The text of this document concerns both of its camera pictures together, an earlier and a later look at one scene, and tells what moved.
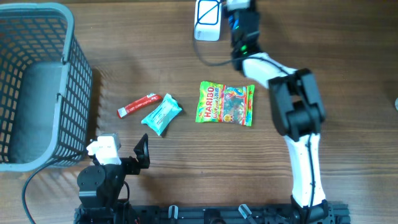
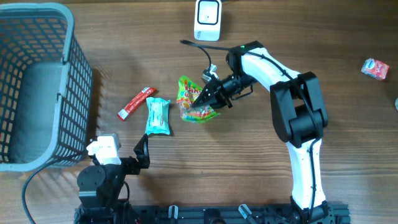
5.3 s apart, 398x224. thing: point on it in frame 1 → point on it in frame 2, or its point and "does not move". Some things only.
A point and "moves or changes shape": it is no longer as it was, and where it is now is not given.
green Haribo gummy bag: [218, 102] → [188, 92]
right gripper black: [226, 11] → [214, 94]
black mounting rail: [334, 213] does not move
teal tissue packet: [160, 117] moves or changes shape
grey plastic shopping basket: [46, 87] does not move
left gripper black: [140, 151] does not move
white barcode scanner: [207, 25] does not move
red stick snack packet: [137, 104] moves or changes shape
